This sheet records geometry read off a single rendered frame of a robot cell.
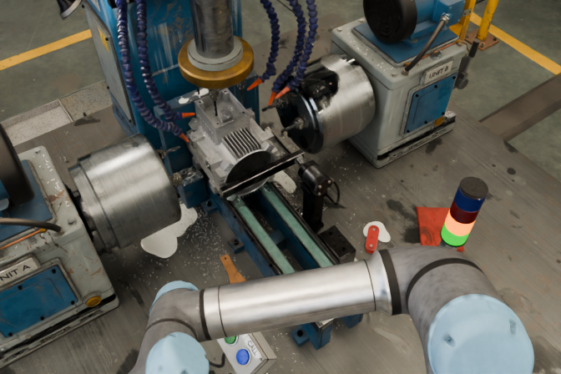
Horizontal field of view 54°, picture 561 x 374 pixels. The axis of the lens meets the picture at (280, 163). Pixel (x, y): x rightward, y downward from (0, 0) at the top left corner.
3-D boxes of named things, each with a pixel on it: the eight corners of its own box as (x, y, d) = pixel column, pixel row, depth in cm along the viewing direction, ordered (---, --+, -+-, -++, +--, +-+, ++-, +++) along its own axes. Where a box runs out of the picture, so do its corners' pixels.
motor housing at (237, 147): (189, 164, 161) (180, 117, 147) (245, 138, 168) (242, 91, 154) (222, 210, 150) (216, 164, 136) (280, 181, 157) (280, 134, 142)
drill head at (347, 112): (250, 130, 171) (246, 67, 152) (355, 83, 185) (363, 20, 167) (295, 183, 157) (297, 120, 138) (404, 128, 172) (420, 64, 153)
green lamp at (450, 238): (435, 232, 132) (439, 221, 129) (453, 221, 134) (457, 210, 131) (453, 250, 129) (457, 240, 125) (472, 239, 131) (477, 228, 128)
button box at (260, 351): (215, 315, 121) (199, 315, 117) (236, 293, 119) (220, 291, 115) (255, 381, 111) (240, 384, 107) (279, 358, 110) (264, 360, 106)
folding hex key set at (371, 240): (375, 255, 155) (376, 250, 153) (363, 252, 155) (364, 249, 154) (379, 229, 160) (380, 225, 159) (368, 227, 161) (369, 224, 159)
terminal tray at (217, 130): (195, 121, 151) (193, 101, 146) (229, 106, 155) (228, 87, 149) (216, 148, 144) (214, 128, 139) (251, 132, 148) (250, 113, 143)
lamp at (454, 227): (439, 221, 129) (443, 210, 125) (457, 210, 131) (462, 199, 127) (457, 240, 125) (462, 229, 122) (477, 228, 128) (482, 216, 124)
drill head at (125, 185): (36, 227, 147) (0, 165, 128) (161, 170, 160) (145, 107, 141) (67, 299, 133) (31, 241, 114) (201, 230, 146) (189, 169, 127)
